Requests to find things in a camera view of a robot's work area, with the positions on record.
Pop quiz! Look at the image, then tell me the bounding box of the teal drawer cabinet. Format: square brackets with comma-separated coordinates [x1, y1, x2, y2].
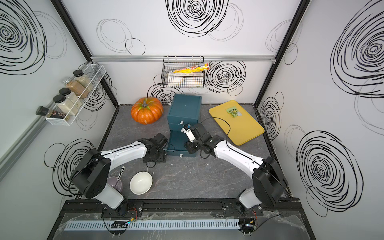
[167, 94, 202, 158]

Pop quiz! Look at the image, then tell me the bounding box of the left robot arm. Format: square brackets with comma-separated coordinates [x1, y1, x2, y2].
[70, 133, 168, 217]

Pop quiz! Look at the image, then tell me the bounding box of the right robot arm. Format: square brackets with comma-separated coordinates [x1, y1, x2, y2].
[181, 124, 288, 209]

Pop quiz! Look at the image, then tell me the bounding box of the white bowl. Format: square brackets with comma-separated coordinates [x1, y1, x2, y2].
[130, 172, 153, 195]

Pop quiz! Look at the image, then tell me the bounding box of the yellow cutting board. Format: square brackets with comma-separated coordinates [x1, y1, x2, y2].
[209, 100, 265, 146]

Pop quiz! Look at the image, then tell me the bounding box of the orange pumpkin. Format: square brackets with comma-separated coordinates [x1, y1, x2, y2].
[131, 97, 164, 125]

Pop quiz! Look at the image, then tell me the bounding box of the yellow tube package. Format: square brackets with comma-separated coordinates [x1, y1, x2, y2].
[168, 63, 210, 74]

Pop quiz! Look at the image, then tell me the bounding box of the clear acrylic spice shelf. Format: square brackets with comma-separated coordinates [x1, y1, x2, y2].
[43, 64, 109, 131]

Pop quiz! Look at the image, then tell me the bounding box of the spice jar far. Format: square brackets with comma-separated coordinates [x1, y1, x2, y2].
[73, 70, 93, 92]

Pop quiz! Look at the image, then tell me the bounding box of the brown spice jar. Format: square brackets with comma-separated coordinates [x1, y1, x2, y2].
[62, 78, 89, 99]

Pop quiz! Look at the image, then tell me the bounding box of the white spice jar middle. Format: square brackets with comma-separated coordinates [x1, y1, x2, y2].
[59, 88, 82, 109]

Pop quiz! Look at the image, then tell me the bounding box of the white spice jar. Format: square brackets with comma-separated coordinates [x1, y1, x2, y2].
[53, 94, 79, 116]
[59, 88, 82, 109]

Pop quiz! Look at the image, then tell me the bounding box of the white spice jar near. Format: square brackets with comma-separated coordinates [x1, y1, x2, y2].
[53, 94, 79, 116]

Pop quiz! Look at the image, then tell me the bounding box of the dark spice jar lying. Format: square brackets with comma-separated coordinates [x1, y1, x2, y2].
[36, 106, 66, 119]

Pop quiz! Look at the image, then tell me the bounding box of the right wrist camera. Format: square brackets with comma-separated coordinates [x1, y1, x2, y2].
[181, 124, 196, 143]

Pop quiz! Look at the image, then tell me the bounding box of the black wire basket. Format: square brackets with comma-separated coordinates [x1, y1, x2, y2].
[161, 56, 206, 88]

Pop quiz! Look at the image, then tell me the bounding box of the grey slotted cable duct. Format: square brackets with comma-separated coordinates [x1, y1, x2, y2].
[64, 219, 240, 232]

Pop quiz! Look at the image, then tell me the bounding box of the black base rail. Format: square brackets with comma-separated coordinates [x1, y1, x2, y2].
[59, 198, 304, 219]

